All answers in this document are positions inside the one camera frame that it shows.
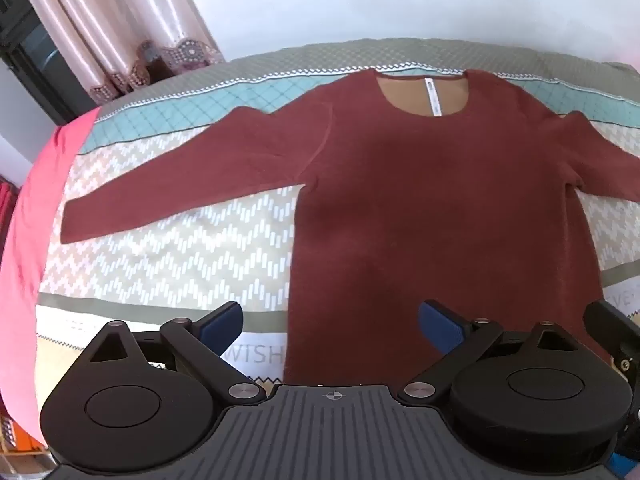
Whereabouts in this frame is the pink satin curtain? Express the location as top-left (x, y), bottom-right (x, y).
top-left (17, 0), bottom-right (224, 107)

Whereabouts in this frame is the dark window frame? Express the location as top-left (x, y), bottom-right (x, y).
top-left (0, 0), bottom-right (97, 127)

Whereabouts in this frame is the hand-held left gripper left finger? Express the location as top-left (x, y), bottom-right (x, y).
top-left (86, 301), bottom-right (268, 404)

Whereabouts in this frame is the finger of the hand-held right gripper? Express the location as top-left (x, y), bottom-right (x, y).
top-left (583, 300), bottom-right (640, 377)

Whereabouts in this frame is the patterned bedspread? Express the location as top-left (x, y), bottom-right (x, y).
top-left (35, 37), bottom-right (640, 411)

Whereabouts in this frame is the maroon long-sleeve sweater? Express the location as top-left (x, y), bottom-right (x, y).
top-left (61, 68), bottom-right (640, 386)

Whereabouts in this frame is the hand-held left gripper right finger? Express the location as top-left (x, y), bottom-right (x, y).
top-left (399, 300), bottom-right (589, 406)

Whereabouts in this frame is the pink bed sheet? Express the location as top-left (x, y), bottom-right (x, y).
top-left (0, 107), bottom-right (99, 453)

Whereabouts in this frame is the red folded cloth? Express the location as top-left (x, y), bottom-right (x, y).
top-left (0, 175), bottom-right (22, 247)

